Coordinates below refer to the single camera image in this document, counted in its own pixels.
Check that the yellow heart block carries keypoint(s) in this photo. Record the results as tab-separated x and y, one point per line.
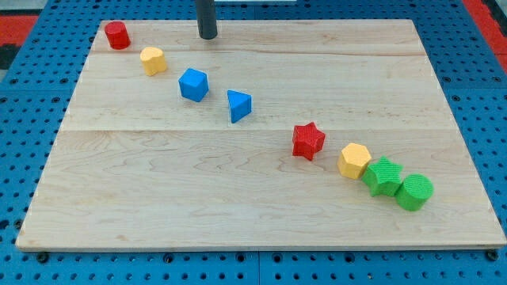
153	60

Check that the blue triangle block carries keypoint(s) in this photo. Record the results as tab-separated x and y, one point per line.
240	105

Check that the red star block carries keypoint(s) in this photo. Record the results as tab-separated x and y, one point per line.
307	140

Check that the light wooden board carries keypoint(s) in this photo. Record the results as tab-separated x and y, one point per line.
135	167

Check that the blue cube block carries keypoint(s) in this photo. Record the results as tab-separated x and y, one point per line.
193	85

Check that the yellow hexagon block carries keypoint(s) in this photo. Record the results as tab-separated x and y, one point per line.
353	160

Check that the green star block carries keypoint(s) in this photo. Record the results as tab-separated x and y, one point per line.
383	177

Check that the black cylindrical pointer rod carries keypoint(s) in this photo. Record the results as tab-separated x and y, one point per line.
206	19

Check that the green cylinder block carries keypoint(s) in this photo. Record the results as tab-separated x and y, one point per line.
414	192

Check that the red cylinder block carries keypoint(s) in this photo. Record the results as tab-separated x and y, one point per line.
117	35

